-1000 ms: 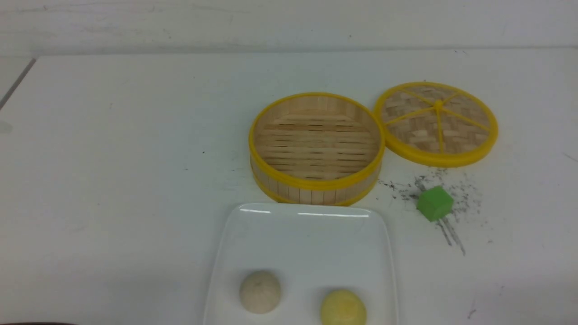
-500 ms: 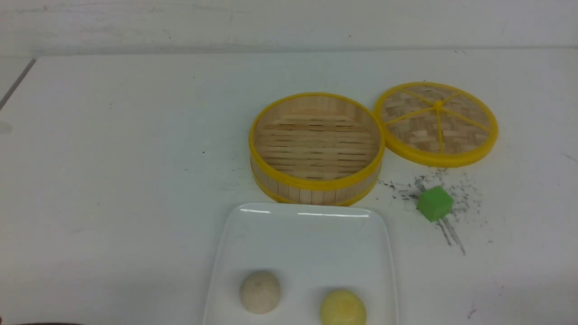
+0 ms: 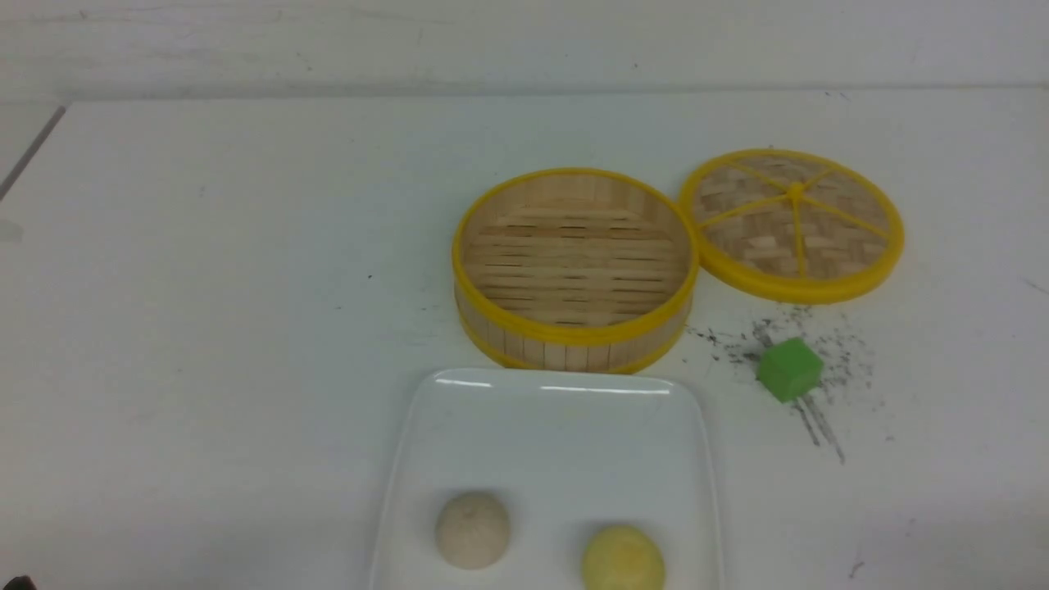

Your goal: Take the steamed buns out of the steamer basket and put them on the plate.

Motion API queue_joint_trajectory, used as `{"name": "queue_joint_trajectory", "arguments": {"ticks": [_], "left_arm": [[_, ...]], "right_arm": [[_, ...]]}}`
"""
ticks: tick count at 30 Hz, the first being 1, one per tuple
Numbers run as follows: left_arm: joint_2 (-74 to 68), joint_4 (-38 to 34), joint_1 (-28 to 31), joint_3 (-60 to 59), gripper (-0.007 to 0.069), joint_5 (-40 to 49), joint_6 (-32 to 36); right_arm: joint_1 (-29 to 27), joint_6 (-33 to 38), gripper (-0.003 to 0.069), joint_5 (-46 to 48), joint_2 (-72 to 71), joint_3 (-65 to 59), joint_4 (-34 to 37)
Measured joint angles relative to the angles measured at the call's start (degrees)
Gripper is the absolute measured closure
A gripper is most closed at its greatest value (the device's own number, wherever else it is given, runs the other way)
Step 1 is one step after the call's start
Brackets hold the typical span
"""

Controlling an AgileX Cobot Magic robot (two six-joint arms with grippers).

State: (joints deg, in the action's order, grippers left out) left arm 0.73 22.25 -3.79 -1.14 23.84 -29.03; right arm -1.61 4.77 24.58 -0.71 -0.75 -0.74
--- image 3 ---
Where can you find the white steamed bun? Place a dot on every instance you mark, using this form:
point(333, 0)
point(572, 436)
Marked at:
point(473, 530)

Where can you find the yellow steamed bun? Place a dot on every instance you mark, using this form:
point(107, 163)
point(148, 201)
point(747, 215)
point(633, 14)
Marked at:
point(622, 557)

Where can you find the white rectangular plate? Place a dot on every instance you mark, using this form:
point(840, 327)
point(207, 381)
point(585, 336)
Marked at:
point(567, 454)

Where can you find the bamboo steamer basket yellow rim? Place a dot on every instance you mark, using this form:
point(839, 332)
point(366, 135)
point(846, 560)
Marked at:
point(574, 269)

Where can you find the woven bamboo steamer lid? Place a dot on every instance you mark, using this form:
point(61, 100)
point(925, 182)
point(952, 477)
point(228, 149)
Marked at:
point(792, 227)

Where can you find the green foam cube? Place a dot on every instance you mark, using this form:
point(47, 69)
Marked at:
point(790, 369)

